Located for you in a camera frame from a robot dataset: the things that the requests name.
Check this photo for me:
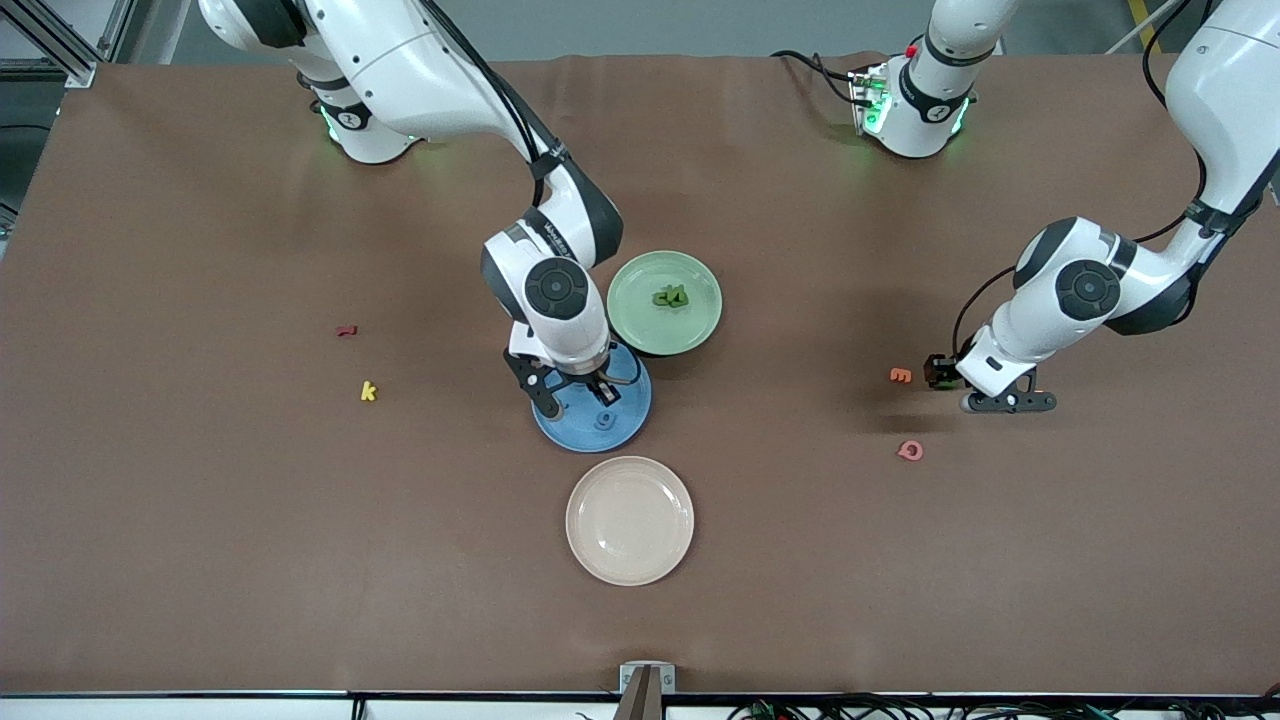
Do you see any blue plate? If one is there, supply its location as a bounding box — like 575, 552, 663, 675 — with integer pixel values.
530, 337, 653, 454

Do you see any green plate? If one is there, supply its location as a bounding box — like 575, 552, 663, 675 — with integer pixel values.
606, 250, 724, 357

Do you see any beige plate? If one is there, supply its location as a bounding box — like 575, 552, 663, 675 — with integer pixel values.
565, 455, 696, 587

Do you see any brown table cover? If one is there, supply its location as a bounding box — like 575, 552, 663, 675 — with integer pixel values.
0, 52, 1280, 696

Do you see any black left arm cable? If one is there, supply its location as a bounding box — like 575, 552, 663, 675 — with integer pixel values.
950, 0, 1211, 356

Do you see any grey metal camera mount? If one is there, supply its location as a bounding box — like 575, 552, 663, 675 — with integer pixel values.
615, 662, 677, 720

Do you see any black floor cable bundle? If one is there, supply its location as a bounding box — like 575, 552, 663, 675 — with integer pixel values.
725, 690, 1280, 720

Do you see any black base power cable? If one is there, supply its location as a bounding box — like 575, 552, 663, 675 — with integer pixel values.
770, 48, 863, 106

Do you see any grey aluminium frame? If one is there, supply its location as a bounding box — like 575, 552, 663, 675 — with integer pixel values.
0, 0, 136, 86

